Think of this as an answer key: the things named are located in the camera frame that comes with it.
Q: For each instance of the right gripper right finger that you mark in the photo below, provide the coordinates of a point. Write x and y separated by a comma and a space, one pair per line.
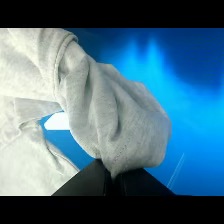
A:
143, 185

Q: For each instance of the pale grey shirt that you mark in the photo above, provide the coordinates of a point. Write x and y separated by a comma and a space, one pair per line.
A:
100, 100

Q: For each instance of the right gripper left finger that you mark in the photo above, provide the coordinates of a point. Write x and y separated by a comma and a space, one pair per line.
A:
88, 181

